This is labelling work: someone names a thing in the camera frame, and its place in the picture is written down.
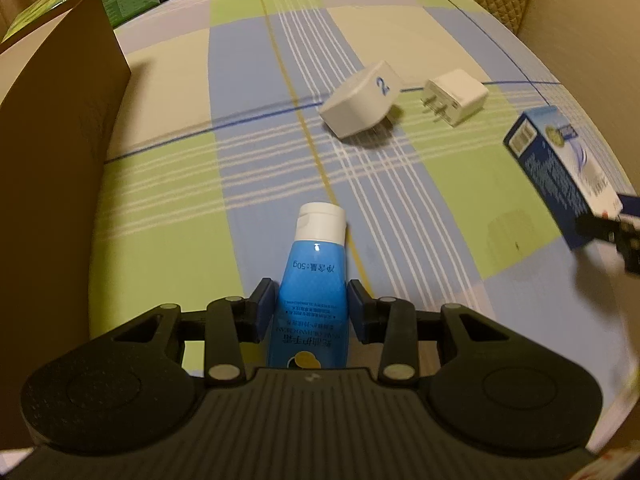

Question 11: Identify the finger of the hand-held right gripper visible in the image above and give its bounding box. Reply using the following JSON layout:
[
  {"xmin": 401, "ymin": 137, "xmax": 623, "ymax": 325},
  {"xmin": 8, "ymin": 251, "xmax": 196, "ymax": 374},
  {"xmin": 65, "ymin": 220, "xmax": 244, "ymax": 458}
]
[
  {"xmin": 575, "ymin": 212, "xmax": 640, "ymax": 276},
  {"xmin": 617, "ymin": 192, "xmax": 640, "ymax": 221}
]

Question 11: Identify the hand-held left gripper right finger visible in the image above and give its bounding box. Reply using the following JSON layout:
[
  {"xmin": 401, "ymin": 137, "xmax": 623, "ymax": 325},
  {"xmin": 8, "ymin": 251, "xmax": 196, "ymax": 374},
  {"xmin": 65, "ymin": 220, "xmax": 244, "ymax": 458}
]
[{"xmin": 347, "ymin": 279, "xmax": 518, "ymax": 386}]

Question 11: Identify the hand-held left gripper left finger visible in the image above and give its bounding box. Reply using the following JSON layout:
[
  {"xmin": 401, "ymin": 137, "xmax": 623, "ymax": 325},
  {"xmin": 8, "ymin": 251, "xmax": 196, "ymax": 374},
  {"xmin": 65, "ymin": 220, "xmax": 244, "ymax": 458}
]
[{"xmin": 107, "ymin": 277, "xmax": 277, "ymax": 387}]

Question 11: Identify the blue tube white cap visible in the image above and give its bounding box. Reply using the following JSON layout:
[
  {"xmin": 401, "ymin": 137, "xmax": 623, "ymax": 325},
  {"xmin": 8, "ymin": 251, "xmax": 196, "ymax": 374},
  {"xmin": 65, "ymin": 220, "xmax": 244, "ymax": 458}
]
[{"xmin": 266, "ymin": 202, "xmax": 351, "ymax": 370}]

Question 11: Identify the blue white carton box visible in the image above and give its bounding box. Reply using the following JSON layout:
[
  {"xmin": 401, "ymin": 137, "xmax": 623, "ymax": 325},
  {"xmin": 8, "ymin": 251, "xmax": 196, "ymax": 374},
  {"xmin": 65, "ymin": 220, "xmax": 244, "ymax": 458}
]
[{"xmin": 502, "ymin": 106, "xmax": 624, "ymax": 251}]

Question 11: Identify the brown cardboard box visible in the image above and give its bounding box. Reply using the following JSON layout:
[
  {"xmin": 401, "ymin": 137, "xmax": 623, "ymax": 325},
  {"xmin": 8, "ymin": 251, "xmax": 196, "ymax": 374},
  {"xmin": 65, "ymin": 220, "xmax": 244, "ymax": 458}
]
[{"xmin": 0, "ymin": 0, "xmax": 132, "ymax": 453}]

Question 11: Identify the plaid bed sheet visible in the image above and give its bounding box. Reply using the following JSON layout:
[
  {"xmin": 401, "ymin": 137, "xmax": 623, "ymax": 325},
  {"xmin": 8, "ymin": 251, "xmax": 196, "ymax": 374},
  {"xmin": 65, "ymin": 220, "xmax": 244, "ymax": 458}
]
[{"xmin": 85, "ymin": 0, "xmax": 636, "ymax": 453}]

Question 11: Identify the white charger plug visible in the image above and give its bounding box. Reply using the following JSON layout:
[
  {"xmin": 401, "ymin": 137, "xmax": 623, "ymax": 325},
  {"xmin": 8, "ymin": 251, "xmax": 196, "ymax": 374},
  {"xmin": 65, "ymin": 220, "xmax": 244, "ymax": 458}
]
[{"xmin": 421, "ymin": 71, "xmax": 490, "ymax": 128}]

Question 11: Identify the white cube power socket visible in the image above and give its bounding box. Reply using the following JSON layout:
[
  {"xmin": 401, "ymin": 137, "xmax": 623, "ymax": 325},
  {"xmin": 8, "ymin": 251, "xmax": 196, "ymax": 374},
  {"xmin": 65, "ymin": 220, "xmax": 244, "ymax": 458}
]
[{"xmin": 319, "ymin": 60, "xmax": 403, "ymax": 141}]

